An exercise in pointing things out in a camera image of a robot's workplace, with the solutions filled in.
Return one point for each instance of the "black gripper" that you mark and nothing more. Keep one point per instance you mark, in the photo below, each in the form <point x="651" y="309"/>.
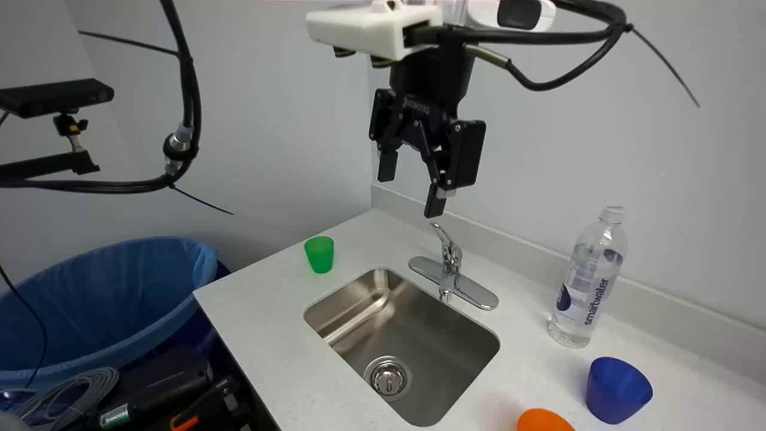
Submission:
<point x="431" y="74"/>

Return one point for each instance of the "chrome sink faucet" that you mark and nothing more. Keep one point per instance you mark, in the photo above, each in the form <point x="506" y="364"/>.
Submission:
<point x="450" y="265"/>

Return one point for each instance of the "green plastic cup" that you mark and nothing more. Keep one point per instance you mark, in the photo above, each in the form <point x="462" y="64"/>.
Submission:
<point x="318" y="254"/>

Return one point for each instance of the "stainless steel sink basin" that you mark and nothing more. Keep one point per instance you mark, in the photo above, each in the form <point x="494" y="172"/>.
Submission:
<point x="397" y="342"/>

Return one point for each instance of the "clear plastic water bottle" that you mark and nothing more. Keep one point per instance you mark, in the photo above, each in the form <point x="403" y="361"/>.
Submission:
<point x="589" y="277"/>

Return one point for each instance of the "orange plastic cup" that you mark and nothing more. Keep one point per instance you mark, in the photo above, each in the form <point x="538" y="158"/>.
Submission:
<point x="543" y="419"/>

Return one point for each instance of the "blue plastic cup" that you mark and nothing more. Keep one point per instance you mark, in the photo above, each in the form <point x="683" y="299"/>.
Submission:
<point x="615" y="391"/>

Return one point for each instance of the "black tools pile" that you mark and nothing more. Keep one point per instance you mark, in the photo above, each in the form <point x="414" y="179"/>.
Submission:
<point x="170" y="395"/>

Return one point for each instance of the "blue-lined trash bin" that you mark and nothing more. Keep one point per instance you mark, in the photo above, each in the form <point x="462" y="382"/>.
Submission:
<point x="96" y="306"/>

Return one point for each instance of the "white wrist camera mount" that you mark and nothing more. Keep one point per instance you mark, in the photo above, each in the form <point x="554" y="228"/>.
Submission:
<point x="368" y="30"/>

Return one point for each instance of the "black stereo camera bar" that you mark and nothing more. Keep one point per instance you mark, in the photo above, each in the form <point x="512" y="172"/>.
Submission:
<point x="56" y="97"/>

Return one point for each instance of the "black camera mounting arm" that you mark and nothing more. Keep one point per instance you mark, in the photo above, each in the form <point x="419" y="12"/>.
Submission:
<point x="48" y="164"/>

